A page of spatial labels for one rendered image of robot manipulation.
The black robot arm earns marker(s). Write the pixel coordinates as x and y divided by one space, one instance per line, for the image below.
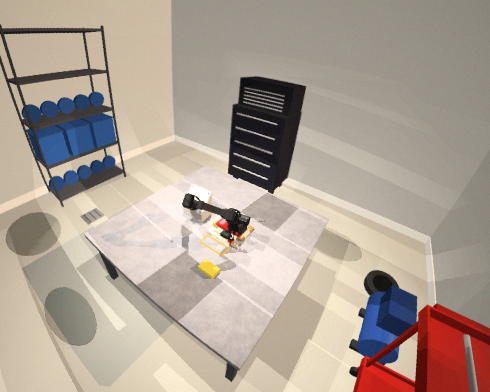
230 214

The yellow rectangular block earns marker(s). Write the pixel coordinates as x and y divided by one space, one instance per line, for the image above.
209 269

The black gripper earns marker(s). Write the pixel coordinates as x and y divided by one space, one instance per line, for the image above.
227 234

